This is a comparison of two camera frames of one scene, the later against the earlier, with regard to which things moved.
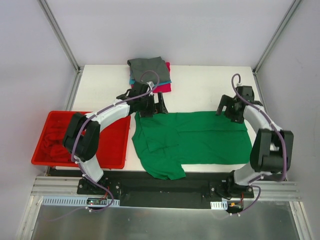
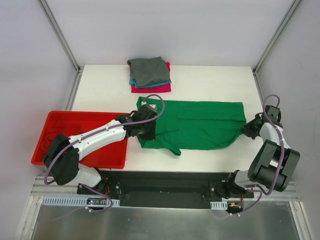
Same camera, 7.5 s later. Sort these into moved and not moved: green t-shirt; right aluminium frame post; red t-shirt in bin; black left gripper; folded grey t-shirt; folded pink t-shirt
Moved: green t-shirt; black left gripper
Not moved: folded pink t-shirt; red t-shirt in bin; right aluminium frame post; folded grey t-shirt
